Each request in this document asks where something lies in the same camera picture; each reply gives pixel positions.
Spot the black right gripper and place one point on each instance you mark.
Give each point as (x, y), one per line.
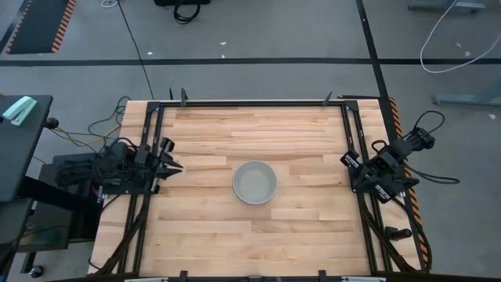
(373, 172)

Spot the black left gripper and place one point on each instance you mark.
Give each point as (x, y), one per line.
(148, 160)

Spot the pale grey bowl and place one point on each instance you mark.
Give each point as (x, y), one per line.
(255, 181)

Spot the blue bowl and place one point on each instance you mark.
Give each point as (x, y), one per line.
(253, 203)

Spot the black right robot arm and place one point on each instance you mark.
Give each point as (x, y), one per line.
(403, 149)

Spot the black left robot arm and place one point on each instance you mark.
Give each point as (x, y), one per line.
(113, 158)

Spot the orange black hazard strip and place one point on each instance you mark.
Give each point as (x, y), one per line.
(403, 129)

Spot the black round knob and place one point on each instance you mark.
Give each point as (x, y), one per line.
(51, 123)

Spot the grey metal table foot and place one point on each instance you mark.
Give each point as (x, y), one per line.
(466, 98)
(446, 6)

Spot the black side cart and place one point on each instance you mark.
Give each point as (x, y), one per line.
(19, 156)

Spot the mint green stapler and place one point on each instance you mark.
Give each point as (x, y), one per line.
(19, 110)

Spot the black equipment box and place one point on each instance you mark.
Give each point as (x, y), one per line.
(182, 2)

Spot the black caster wheel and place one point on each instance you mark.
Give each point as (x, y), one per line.
(37, 272)

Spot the black mat with orange stripes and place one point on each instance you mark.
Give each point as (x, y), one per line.
(37, 23)

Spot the black metal table frame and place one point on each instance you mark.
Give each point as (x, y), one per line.
(250, 104)

